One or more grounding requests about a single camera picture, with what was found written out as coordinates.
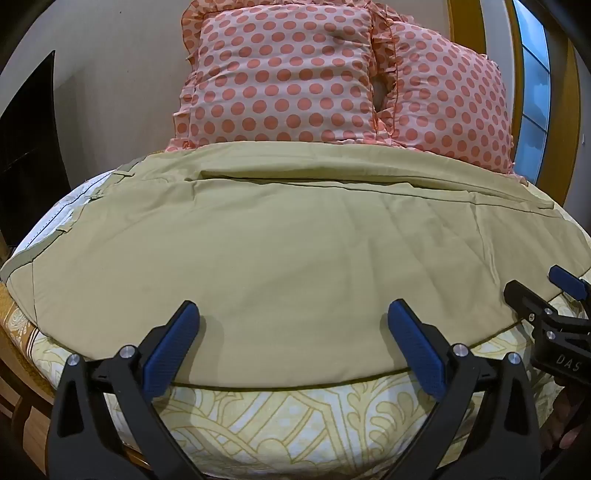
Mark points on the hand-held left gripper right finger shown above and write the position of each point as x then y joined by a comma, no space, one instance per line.
418,346

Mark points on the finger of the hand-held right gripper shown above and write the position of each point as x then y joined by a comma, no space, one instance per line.
569,280
524,297

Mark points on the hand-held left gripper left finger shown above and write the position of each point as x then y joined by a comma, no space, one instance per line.
173,344

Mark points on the khaki pants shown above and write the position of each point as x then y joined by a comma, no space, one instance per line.
286,258

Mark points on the person's right hand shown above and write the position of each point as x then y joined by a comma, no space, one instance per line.
567,415

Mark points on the yellow patterned bed sheet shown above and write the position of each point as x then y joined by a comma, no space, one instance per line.
295,424

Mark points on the glass window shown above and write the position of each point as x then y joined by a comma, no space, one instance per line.
535,78

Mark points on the pink polka dot pillow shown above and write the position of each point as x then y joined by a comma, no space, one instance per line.
452,101
281,74

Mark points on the dark wooden cabinet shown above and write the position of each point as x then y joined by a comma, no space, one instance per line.
27,157

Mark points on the wooden window frame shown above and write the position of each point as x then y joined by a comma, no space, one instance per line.
565,115

